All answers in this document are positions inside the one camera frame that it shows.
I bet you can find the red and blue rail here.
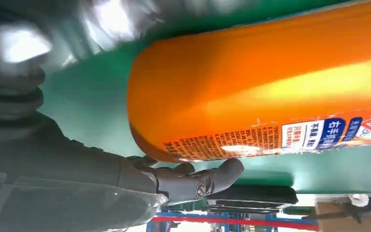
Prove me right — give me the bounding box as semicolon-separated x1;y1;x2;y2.
146;209;321;232

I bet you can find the green mat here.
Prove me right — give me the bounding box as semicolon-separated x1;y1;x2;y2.
38;0;371;213

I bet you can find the open black foam case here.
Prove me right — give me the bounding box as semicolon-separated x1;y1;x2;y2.
204;185;299;215

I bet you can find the white table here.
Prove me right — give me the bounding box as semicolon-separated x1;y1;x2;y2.
295;193;371;206

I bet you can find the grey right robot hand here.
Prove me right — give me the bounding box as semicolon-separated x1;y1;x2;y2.
0;0;245;232

